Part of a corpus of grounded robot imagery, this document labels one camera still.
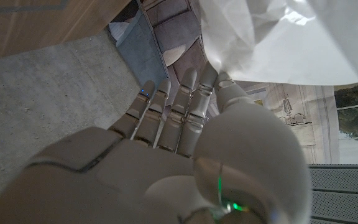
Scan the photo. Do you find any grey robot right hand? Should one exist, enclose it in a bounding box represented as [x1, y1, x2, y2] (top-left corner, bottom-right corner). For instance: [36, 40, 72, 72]
[0, 61, 313, 224]

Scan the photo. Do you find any white shipping label paper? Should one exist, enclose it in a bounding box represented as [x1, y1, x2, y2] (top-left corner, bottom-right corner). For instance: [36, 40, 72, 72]
[197, 0, 358, 85]

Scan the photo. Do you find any blue grey leaning board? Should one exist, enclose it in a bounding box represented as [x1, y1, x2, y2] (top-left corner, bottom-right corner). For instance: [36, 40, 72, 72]
[116, 9, 170, 90]

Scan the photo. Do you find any printed sofa room backdrop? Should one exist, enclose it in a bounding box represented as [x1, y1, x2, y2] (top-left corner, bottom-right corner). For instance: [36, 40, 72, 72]
[109, 0, 358, 166]

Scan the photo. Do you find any grey perforated metal panel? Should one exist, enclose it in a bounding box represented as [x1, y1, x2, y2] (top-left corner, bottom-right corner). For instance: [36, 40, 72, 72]
[308, 164, 358, 224]

